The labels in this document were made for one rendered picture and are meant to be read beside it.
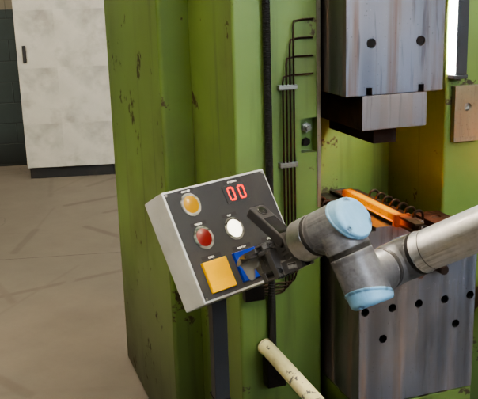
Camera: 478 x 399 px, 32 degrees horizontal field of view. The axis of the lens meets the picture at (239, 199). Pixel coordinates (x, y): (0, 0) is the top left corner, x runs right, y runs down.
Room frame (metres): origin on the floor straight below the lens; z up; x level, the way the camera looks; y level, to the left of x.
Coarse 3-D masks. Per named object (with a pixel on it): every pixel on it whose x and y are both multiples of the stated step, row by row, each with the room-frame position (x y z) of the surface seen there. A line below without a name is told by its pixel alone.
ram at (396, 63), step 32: (352, 0) 2.21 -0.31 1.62; (384, 0) 2.24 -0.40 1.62; (416, 0) 2.28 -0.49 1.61; (352, 32) 2.21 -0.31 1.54; (384, 32) 2.24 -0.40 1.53; (416, 32) 2.28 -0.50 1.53; (352, 64) 2.22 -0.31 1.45; (384, 64) 2.25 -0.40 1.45; (416, 64) 2.28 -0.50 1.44; (352, 96) 2.22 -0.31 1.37
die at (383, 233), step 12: (336, 192) 2.61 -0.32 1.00; (360, 192) 2.63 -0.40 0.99; (384, 204) 2.48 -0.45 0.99; (372, 216) 2.35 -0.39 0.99; (384, 216) 2.31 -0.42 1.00; (372, 228) 2.26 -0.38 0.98; (384, 228) 2.25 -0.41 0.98; (396, 228) 2.26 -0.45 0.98; (372, 240) 2.24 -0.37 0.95; (384, 240) 2.25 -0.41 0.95
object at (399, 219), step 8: (344, 192) 2.57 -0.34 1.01; (352, 192) 2.54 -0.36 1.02; (360, 200) 2.47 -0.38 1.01; (368, 200) 2.44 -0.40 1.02; (376, 208) 2.37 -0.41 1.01; (384, 208) 2.34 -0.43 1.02; (392, 208) 2.34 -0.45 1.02; (392, 216) 2.28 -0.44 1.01; (400, 216) 2.24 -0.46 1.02; (408, 216) 2.24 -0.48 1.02; (400, 224) 2.24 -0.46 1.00; (408, 224) 2.21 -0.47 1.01; (416, 224) 2.16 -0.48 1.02
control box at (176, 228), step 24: (168, 192) 1.88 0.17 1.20; (192, 192) 1.93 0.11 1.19; (216, 192) 1.97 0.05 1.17; (264, 192) 2.06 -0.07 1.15; (168, 216) 1.86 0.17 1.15; (192, 216) 1.89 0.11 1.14; (216, 216) 1.93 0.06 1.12; (240, 216) 1.97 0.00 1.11; (168, 240) 1.86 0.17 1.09; (192, 240) 1.85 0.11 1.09; (216, 240) 1.89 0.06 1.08; (240, 240) 1.93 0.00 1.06; (264, 240) 1.98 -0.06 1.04; (168, 264) 1.86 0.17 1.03; (192, 264) 1.81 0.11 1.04; (192, 288) 1.80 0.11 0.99; (240, 288) 1.85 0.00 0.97
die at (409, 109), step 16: (336, 96) 2.38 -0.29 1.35; (368, 96) 2.23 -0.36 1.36; (384, 96) 2.25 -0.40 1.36; (400, 96) 2.26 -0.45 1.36; (416, 96) 2.28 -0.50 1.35; (336, 112) 2.38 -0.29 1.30; (352, 112) 2.28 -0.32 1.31; (368, 112) 2.23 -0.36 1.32; (384, 112) 2.25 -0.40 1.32; (400, 112) 2.26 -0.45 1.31; (416, 112) 2.28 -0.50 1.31; (368, 128) 2.23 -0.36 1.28; (384, 128) 2.25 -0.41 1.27
